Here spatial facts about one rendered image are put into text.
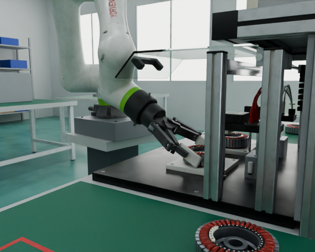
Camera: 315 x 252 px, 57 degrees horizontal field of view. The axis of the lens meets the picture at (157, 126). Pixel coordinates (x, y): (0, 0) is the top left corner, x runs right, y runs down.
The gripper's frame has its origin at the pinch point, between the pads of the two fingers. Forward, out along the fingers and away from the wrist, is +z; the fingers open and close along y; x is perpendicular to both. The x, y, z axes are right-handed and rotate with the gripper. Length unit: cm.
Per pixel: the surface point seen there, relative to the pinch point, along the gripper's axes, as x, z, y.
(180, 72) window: -95, -235, -472
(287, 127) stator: 3, 10, -77
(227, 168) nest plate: 1.9, 7.7, 2.5
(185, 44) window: -42, -254, -472
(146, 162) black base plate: -10.4, -11.3, 5.4
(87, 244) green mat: -5.2, 1.5, 41.9
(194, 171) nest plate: -1.8, 2.2, 7.5
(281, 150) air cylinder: 7.3, 15.0, -20.5
